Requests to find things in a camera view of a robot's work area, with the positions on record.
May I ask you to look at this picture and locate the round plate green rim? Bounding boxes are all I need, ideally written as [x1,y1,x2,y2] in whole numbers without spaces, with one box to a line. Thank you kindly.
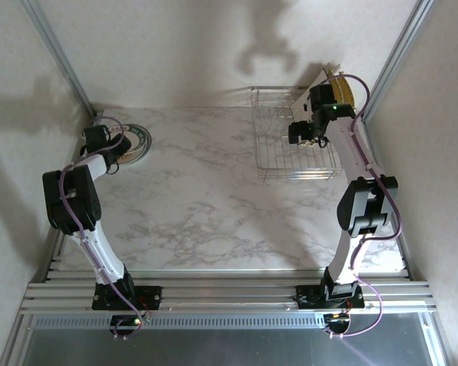
[110,124,153,165]

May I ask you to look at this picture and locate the round white patterned plate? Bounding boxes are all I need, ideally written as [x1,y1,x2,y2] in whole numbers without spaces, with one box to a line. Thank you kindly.
[116,152,153,168]

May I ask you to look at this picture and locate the black controller board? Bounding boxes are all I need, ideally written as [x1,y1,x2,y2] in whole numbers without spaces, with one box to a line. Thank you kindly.
[109,314,146,333]
[324,312,352,333]

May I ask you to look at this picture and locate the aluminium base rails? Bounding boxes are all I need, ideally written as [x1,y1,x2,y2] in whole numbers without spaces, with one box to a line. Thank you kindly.
[18,268,440,316]

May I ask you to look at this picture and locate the grey metal panel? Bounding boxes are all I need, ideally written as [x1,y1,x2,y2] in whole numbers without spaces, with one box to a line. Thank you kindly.
[0,313,453,366]

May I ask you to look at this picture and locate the wire dish rack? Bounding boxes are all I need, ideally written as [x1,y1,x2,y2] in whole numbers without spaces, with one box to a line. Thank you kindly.
[250,86,343,182]

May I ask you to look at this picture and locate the aluminium frame post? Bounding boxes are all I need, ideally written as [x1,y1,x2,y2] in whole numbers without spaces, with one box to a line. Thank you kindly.
[21,0,97,119]
[360,0,437,119]

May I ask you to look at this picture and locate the aluminium side rail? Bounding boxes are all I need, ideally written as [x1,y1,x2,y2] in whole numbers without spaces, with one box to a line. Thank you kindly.
[41,110,105,284]
[361,113,413,279]

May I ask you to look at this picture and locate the slotted grey cable duct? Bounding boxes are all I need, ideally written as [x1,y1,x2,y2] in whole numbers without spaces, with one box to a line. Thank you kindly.
[33,313,326,331]

